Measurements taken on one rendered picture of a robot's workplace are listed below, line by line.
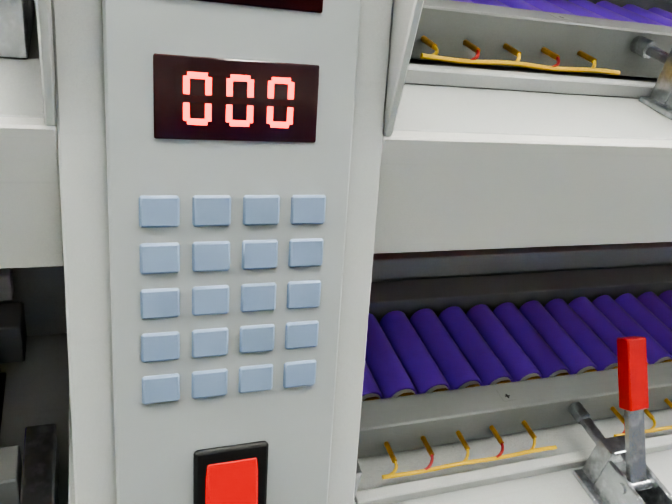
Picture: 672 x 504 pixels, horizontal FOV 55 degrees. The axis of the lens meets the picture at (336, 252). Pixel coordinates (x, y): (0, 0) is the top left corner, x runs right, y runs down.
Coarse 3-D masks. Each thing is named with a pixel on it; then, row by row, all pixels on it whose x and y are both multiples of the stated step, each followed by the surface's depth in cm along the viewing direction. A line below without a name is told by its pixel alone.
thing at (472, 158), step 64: (448, 0) 28; (512, 0) 34; (576, 0) 38; (640, 0) 41; (448, 64) 29; (512, 64) 27; (576, 64) 30; (640, 64) 32; (384, 128) 20; (448, 128) 22; (512, 128) 23; (576, 128) 24; (640, 128) 26; (384, 192) 21; (448, 192) 22; (512, 192) 23; (576, 192) 24; (640, 192) 25
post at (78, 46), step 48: (96, 0) 16; (384, 0) 19; (96, 48) 17; (384, 48) 19; (96, 96) 17; (384, 96) 20; (96, 144) 17; (96, 192) 18; (96, 240) 18; (96, 288) 18; (96, 336) 19; (96, 384) 19; (336, 384) 22; (96, 432) 19; (336, 432) 23; (96, 480) 20; (336, 480) 23
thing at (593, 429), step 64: (384, 256) 41; (448, 256) 42; (512, 256) 44; (576, 256) 46; (640, 256) 49; (384, 320) 40; (448, 320) 40; (512, 320) 41; (576, 320) 42; (640, 320) 44; (384, 384) 35; (448, 384) 35; (512, 384) 35; (576, 384) 36; (640, 384) 31; (384, 448) 32; (448, 448) 34; (512, 448) 35; (576, 448) 36; (640, 448) 32
